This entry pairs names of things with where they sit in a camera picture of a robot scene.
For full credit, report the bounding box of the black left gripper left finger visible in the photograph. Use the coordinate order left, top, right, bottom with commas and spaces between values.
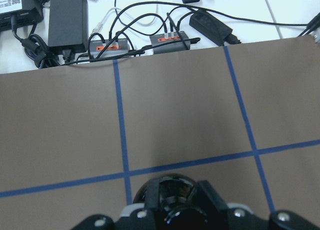
144, 179, 160, 211

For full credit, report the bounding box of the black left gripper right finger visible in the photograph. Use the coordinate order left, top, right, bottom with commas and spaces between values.
191, 180, 228, 212

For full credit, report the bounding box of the dark glass wine bottle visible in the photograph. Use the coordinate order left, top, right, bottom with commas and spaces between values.
132, 173, 208, 230

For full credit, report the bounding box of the grey orange usb hub left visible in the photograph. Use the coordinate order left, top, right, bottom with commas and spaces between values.
89, 38, 130, 58

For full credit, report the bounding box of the grey orange usb hub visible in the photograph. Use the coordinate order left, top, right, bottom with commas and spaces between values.
149, 31, 191, 54
89, 38, 130, 58

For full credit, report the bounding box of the grey orange usb hub right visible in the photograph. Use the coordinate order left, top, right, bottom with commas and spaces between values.
149, 31, 191, 54

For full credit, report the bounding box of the black power adapter on desk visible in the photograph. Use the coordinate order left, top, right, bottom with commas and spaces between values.
189, 11, 241, 46

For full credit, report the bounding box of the large black power brick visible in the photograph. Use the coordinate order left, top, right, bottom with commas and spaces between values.
48, 0, 88, 54

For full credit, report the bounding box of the black box with label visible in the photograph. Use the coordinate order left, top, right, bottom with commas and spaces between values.
0, 0, 44, 32

